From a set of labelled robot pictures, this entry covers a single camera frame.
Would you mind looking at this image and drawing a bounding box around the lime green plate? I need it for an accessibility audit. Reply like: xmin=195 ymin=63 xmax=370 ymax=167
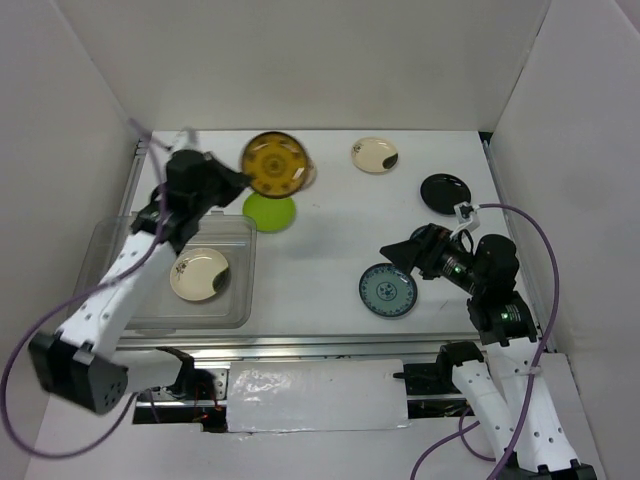
xmin=242 ymin=193 xmax=296 ymax=233

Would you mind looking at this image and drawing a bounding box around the cream plate with small flowers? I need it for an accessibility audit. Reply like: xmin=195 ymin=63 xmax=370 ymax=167
xmin=302 ymin=158 xmax=318 ymax=190

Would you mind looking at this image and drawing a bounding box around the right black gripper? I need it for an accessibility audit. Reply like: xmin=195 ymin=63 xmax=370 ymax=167
xmin=380 ymin=220 xmax=485 ymax=293

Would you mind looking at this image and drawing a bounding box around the cream plate black patch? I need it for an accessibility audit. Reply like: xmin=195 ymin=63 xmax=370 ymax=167
xmin=351 ymin=137 xmax=399 ymax=174
xmin=169 ymin=248 xmax=230 ymax=302

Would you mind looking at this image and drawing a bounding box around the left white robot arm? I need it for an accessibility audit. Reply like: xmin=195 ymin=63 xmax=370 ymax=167
xmin=28 ymin=149 xmax=251 ymax=415

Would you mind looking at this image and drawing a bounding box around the blue white patterned plate front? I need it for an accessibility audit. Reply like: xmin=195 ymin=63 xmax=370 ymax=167
xmin=358 ymin=263 xmax=418 ymax=319

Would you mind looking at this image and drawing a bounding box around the black glossy plate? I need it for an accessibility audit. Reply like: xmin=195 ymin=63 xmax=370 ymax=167
xmin=419 ymin=173 xmax=472 ymax=216

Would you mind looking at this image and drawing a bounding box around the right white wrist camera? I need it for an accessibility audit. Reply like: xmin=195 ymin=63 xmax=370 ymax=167
xmin=451 ymin=202 xmax=480 ymax=236

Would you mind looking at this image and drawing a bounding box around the white taped panel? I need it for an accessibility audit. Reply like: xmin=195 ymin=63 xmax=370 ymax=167
xmin=226 ymin=359 xmax=409 ymax=433

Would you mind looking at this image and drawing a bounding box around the yellow patterned plate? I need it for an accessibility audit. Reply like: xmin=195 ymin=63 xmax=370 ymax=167
xmin=240 ymin=131 xmax=311 ymax=199

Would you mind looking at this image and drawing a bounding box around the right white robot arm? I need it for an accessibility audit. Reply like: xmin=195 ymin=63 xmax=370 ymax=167
xmin=380 ymin=224 xmax=597 ymax=479

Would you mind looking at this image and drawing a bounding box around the blue white patterned plate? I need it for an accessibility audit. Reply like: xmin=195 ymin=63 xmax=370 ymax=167
xmin=358 ymin=263 xmax=418 ymax=319
xmin=409 ymin=224 xmax=433 ymax=252

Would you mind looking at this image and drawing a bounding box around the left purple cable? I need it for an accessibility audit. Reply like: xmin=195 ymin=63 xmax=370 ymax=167
xmin=0 ymin=118 xmax=201 ymax=459

